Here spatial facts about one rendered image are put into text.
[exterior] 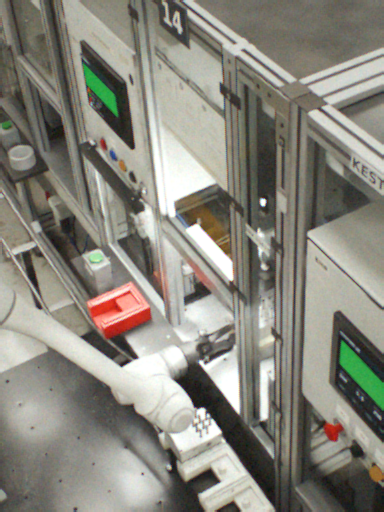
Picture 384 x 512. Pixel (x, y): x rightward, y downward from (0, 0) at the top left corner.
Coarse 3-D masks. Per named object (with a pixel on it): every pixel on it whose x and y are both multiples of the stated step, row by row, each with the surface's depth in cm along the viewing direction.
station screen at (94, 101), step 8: (88, 64) 217; (96, 72) 214; (104, 80) 211; (88, 88) 225; (112, 88) 208; (88, 96) 228; (96, 96) 222; (96, 104) 224; (104, 104) 218; (96, 112) 227; (104, 112) 221; (112, 112) 215; (104, 120) 224; (112, 120) 218; (112, 128) 220; (120, 128) 214; (120, 136) 217
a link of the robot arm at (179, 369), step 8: (160, 352) 232; (168, 352) 231; (176, 352) 231; (168, 360) 229; (176, 360) 230; (184, 360) 230; (168, 368) 229; (176, 368) 230; (184, 368) 231; (176, 376) 231
